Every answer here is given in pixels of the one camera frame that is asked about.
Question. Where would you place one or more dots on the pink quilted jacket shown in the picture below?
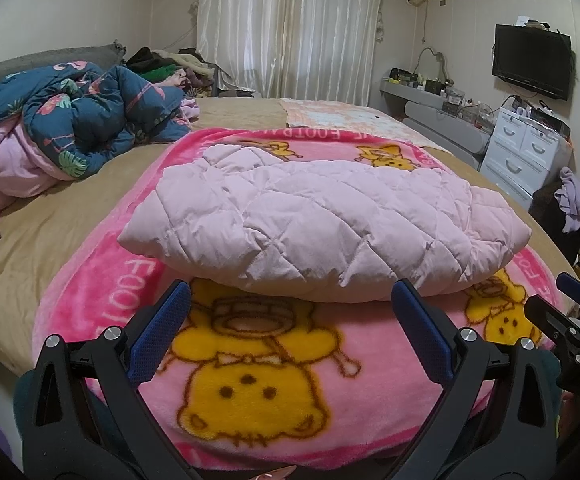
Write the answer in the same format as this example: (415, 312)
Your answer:
(320, 220)

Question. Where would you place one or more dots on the dark chair with clothes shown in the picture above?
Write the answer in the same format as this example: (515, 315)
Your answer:
(544, 210)

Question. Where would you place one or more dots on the blue flamingo print duvet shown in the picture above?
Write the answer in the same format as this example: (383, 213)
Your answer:
(95, 110)

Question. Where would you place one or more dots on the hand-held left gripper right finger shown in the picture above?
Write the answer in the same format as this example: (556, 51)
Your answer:
(422, 330)

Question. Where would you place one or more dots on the pink cartoon printed blanket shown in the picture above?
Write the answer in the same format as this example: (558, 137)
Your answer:
(250, 390)

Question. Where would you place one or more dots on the black flat television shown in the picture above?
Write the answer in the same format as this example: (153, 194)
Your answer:
(532, 62)

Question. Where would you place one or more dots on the lilac garment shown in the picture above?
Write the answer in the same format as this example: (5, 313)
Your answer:
(572, 200)

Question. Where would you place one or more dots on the pile of folded clothes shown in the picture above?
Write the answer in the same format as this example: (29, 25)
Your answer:
(175, 67)

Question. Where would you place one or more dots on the grey padded shelf unit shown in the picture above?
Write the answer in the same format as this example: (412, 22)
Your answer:
(439, 122)

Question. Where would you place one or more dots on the grey pillow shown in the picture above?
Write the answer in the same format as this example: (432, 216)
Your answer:
(45, 60)

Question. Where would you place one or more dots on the group of small cluttered items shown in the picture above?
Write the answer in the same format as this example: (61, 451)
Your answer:
(444, 95)

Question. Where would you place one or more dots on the white sheer curtain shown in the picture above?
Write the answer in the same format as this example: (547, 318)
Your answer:
(295, 30)

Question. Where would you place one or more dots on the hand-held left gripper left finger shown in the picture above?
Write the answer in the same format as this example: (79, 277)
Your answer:
(162, 330)

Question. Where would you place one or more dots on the white drawer cabinet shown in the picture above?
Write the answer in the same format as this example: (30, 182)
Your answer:
(519, 155)

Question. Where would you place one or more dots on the peach patterned blanket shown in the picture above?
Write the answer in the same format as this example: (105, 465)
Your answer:
(349, 117)

